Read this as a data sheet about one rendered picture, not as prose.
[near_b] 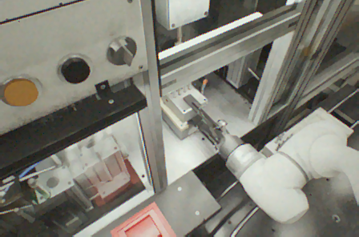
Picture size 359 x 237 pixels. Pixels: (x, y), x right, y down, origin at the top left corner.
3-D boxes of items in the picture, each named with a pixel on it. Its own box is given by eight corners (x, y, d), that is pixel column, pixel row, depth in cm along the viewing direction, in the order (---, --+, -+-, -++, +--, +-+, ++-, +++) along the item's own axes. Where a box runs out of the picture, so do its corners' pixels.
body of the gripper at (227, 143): (243, 154, 73) (222, 133, 78) (249, 138, 66) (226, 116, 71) (223, 167, 70) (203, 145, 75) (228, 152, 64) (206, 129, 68)
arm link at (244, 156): (267, 151, 63) (251, 135, 67) (242, 170, 60) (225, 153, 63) (259, 167, 70) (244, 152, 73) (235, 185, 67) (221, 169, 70)
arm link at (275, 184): (237, 186, 69) (271, 157, 71) (280, 234, 61) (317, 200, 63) (235, 176, 60) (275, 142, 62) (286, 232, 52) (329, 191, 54)
